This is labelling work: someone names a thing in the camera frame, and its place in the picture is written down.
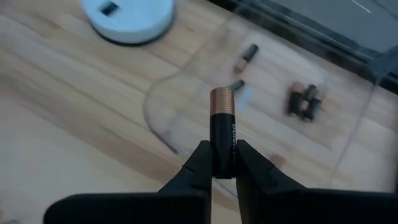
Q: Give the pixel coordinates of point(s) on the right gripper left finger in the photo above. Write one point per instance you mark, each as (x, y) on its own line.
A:
(186, 199)

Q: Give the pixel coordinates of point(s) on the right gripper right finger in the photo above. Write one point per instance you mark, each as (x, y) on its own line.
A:
(280, 205)

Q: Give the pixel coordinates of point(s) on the clear plastic bin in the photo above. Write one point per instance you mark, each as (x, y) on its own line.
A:
(342, 140)

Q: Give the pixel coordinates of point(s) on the white desk lamp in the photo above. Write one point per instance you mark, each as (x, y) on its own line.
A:
(130, 21)

